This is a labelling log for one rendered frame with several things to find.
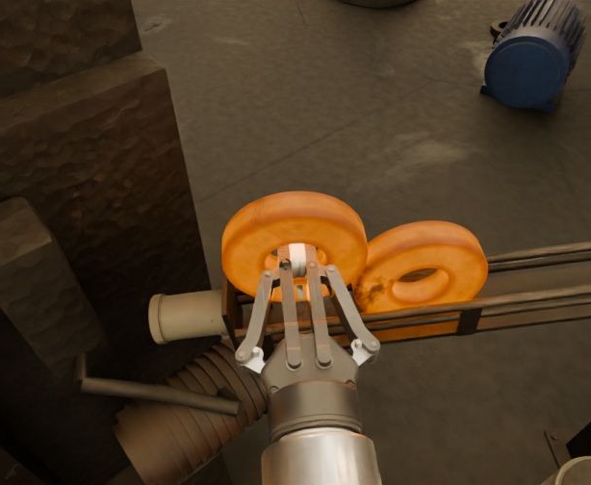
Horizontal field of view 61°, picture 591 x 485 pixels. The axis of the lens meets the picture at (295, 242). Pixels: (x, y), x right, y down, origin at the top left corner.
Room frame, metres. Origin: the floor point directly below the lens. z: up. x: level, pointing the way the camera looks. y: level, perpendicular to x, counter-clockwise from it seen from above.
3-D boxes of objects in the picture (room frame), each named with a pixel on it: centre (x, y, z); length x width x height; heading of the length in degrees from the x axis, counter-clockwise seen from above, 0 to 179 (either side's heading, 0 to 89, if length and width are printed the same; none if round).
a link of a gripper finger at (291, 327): (0.26, 0.01, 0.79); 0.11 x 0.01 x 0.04; 6
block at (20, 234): (0.36, 0.31, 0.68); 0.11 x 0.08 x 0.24; 40
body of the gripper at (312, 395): (0.19, -0.01, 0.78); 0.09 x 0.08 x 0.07; 5
